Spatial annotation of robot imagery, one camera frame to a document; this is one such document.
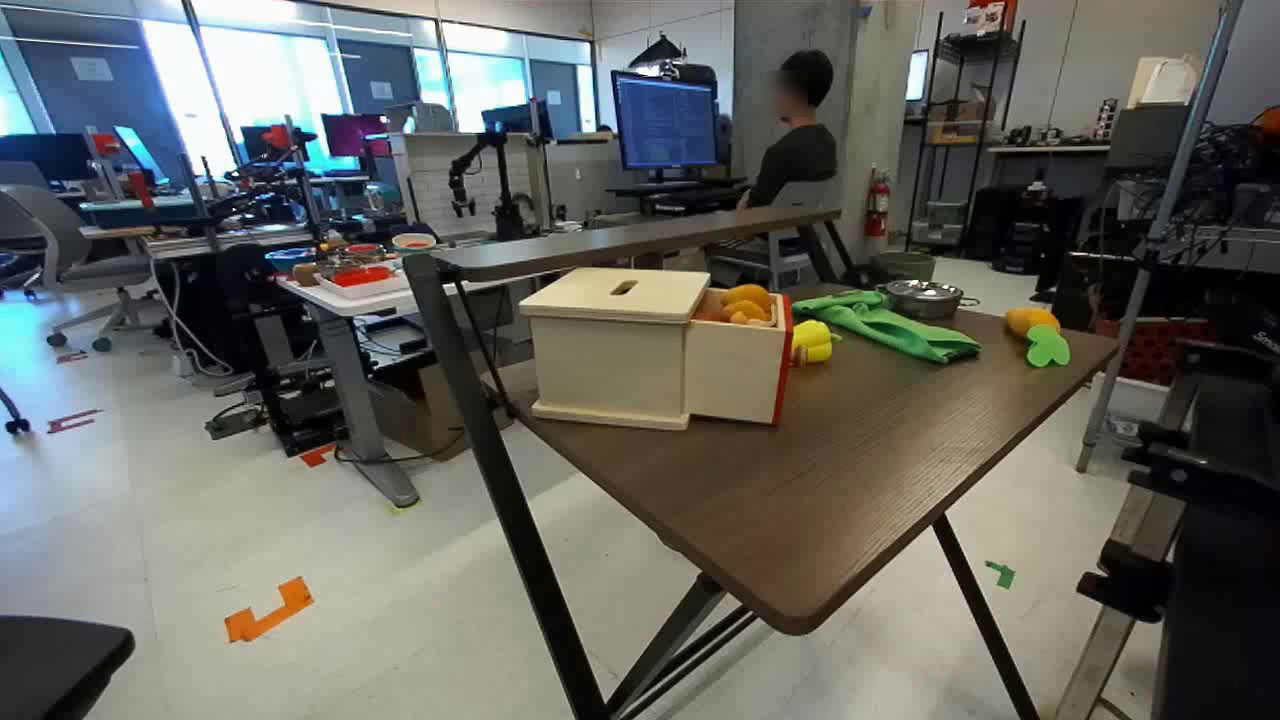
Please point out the small black robot arm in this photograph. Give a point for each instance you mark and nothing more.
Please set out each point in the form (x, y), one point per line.
(504, 201)

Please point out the light wooden box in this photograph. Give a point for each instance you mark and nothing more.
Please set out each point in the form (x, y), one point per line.
(605, 354)

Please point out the orange toy fruit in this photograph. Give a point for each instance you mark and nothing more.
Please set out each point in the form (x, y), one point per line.
(746, 305)

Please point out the yellow toy bell pepper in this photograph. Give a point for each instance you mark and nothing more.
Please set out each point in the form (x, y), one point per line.
(813, 347)

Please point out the dark brown folding table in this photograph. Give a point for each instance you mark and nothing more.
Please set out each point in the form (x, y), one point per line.
(501, 480)

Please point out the grey chair of person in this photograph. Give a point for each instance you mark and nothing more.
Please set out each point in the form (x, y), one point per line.
(787, 236)

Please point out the large computer monitor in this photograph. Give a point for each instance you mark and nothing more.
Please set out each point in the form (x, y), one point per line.
(667, 121)

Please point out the person in dark shirt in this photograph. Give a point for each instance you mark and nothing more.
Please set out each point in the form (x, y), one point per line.
(797, 152)

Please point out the green cloth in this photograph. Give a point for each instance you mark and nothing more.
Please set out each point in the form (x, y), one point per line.
(901, 333)

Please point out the red fire extinguisher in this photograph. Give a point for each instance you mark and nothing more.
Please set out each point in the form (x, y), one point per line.
(878, 207)

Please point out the metal bowl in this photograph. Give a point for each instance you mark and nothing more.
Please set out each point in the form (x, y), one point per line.
(920, 299)

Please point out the red flat object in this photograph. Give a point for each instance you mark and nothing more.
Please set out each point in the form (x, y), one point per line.
(362, 276)

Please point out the white height-adjustable desk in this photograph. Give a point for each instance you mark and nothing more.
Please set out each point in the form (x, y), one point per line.
(349, 384)

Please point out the yellow and green toy vegetable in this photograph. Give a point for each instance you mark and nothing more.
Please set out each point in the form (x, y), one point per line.
(1037, 325)

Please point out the metal storage shelf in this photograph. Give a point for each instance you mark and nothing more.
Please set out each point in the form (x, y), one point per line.
(963, 124)

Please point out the green floor tape marker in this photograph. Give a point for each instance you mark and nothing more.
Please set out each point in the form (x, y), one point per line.
(1002, 575)

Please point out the orange floor tape marker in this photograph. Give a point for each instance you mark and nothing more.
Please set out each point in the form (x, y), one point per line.
(267, 617)

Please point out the grey office chair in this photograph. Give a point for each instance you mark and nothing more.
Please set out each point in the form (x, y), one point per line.
(64, 246)

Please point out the black robot mounting cart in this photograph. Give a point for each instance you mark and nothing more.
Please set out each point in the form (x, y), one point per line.
(1221, 532)

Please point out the black chair seat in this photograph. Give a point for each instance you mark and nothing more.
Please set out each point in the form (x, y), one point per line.
(54, 667)

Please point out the grey metal camera stand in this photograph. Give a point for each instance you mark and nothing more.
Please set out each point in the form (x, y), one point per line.
(1159, 227)

